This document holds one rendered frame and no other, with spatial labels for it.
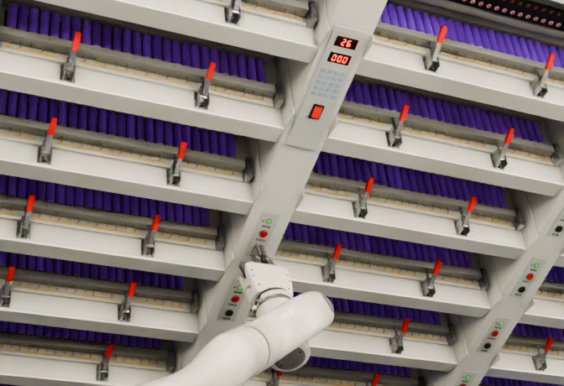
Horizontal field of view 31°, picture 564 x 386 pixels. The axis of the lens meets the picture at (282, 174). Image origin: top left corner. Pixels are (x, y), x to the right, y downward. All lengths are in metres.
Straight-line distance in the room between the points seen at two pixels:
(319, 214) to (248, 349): 0.61
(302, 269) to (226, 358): 0.74
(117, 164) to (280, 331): 0.50
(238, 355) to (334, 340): 0.89
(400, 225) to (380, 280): 0.19
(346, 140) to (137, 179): 0.44
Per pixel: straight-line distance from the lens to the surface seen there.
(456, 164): 2.27
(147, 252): 2.24
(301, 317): 1.93
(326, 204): 2.27
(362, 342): 2.58
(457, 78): 2.15
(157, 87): 2.03
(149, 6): 1.91
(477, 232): 2.45
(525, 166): 2.39
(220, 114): 2.05
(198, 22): 1.93
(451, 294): 2.56
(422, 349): 2.67
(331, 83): 2.05
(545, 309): 2.71
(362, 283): 2.43
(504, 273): 2.57
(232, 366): 1.67
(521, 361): 2.83
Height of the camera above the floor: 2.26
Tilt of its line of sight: 29 degrees down
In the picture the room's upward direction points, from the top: 23 degrees clockwise
